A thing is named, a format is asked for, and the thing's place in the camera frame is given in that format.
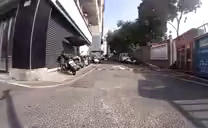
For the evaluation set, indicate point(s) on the parked pale vehicle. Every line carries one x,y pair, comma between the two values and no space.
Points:
127,59

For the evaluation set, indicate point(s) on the grey asphalt road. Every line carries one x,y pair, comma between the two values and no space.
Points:
108,93

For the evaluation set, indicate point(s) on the row of parked motorcycles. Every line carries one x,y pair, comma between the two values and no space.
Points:
70,63

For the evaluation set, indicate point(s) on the grey pavement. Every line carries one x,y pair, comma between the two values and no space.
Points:
52,79

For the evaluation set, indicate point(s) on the row of trees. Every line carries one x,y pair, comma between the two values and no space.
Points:
148,26

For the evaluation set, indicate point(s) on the black and white corner building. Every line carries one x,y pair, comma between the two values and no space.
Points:
32,33

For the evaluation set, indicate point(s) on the red brick building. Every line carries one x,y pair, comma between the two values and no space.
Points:
185,50

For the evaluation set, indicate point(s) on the white crosswalk stripes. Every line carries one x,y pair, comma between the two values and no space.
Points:
198,110

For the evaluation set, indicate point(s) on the white metal railing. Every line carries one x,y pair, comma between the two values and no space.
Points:
207,28

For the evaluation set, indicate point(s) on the grey wall with white panel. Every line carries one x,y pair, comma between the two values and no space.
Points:
158,53

